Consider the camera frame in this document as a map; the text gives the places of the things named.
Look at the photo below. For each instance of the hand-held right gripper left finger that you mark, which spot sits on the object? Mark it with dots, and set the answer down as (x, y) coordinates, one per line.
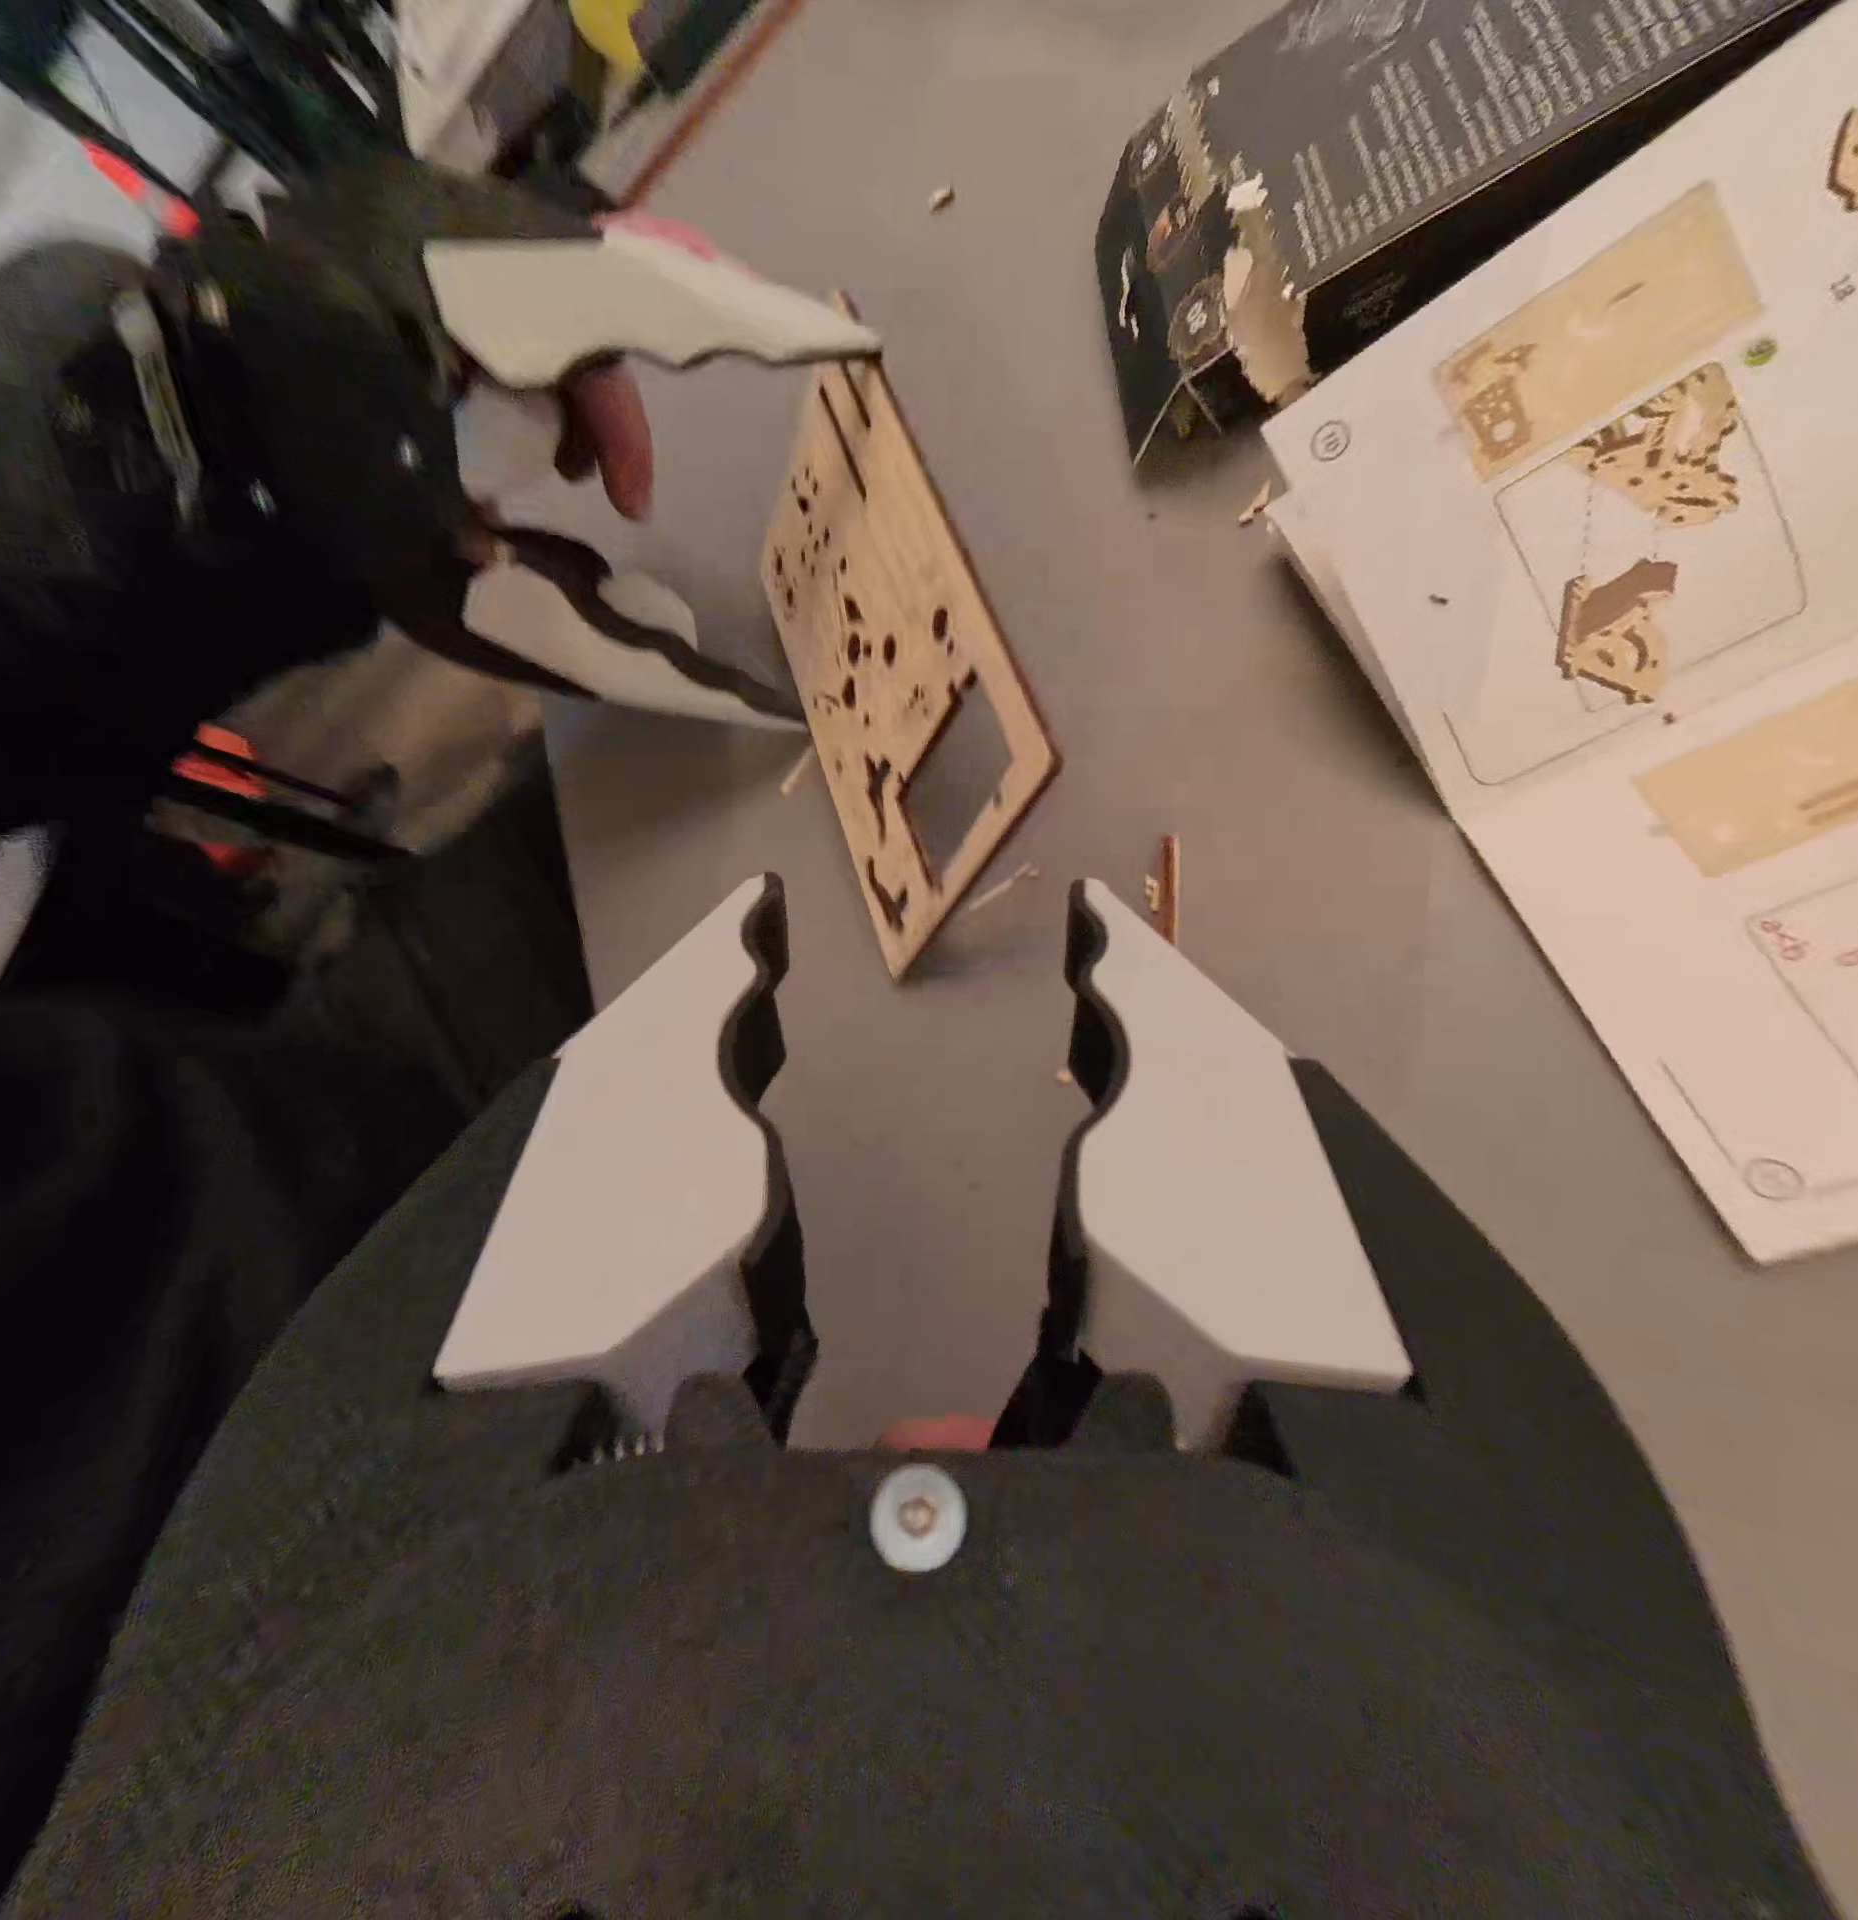
(629, 1200)

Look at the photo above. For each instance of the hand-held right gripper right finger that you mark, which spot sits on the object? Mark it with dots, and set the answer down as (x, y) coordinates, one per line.
(1229, 1200)

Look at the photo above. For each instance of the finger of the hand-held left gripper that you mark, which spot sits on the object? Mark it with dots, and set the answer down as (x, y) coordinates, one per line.
(568, 300)
(568, 637)

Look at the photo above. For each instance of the laser-cut wooden parts sheet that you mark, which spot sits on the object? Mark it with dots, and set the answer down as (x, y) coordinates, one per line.
(900, 509)

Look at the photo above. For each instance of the person's left hand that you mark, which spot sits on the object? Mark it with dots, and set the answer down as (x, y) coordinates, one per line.
(606, 433)

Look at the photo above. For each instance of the pale wood splinter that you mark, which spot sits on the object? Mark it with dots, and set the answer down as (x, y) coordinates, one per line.
(795, 774)
(1002, 891)

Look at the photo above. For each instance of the dark wooden stick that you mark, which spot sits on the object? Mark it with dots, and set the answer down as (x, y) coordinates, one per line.
(1164, 894)

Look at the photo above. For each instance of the white instruction booklet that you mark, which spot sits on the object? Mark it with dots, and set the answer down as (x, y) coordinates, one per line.
(1543, 1022)

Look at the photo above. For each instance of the black cardboard kit box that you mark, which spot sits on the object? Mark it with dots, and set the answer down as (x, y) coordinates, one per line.
(1439, 152)

